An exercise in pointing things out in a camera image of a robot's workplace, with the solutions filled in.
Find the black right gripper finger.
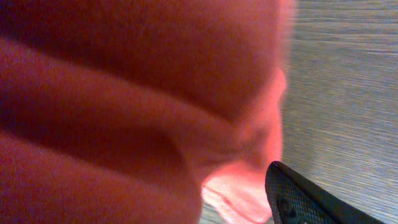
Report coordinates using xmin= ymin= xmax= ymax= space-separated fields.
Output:
xmin=265 ymin=161 xmax=384 ymax=224

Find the orange red t-shirt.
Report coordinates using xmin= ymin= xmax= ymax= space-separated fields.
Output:
xmin=1 ymin=0 xmax=296 ymax=223

